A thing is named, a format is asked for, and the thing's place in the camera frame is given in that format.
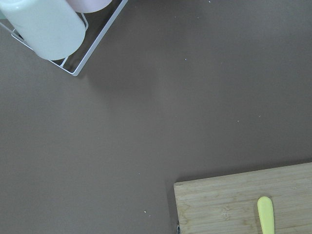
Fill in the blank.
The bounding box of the wooden cutting board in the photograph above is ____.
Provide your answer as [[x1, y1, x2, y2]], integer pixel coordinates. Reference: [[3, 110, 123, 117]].
[[174, 163, 312, 234]]

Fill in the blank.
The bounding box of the pink cup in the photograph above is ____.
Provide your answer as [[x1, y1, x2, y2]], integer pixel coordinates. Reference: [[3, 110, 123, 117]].
[[67, 0, 112, 13]]

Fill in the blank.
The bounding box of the yellow plastic knife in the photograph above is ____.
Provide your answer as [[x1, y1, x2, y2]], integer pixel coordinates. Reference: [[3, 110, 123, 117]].
[[257, 196, 275, 234]]

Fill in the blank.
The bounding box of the mint green cup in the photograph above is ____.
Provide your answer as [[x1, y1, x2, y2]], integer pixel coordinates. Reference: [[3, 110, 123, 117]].
[[0, 0, 85, 60]]

